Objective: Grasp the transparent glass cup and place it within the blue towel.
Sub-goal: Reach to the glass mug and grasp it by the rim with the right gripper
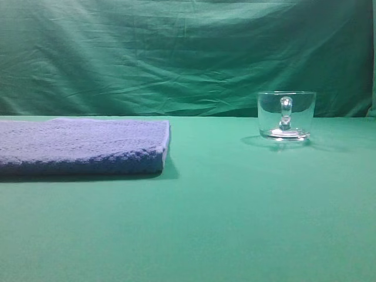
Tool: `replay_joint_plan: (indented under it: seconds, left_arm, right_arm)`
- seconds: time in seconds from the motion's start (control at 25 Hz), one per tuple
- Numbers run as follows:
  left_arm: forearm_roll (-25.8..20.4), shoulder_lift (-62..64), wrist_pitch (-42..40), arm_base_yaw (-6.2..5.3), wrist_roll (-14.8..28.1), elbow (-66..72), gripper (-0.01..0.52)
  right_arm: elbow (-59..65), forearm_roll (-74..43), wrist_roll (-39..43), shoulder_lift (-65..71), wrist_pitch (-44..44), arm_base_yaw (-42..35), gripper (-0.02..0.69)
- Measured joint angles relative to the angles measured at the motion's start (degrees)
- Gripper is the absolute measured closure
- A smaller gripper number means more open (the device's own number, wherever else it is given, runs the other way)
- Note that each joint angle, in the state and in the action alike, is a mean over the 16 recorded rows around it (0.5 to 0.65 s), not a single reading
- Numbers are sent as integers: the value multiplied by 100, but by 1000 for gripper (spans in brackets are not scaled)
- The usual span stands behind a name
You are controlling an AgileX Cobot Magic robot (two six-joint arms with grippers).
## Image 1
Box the transparent glass cup with handle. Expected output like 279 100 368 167
257 91 316 142

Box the folded blue towel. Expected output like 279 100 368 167
1 118 170 176

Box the green backdrop cloth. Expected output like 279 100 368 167
1 1 375 117

